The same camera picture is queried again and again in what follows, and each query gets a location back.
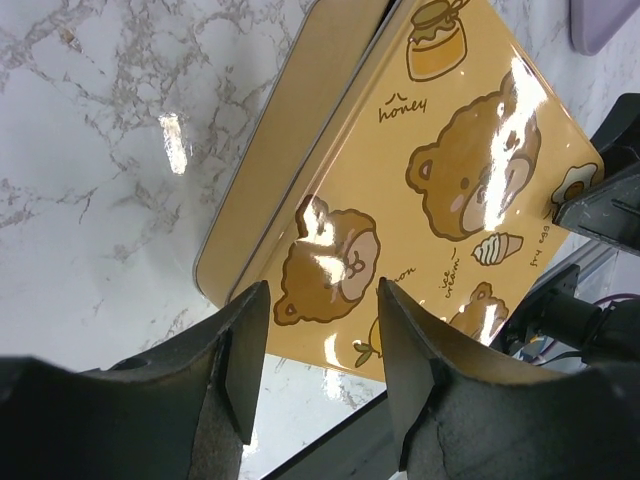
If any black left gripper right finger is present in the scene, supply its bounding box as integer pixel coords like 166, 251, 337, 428
378, 279, 639, 479

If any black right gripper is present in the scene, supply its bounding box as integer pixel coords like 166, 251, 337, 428
553, 93, 639, 250

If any lavender plastic tray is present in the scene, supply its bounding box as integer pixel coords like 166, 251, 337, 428
569, 0, 639, 56

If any silver tin lid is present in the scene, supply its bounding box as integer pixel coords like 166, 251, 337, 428
243, 1, 604, 380

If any gold chocolate tin box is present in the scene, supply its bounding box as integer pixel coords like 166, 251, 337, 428
194, 1, 392, 307

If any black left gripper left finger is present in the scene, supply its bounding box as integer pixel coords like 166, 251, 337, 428
1, 281, 270, 479

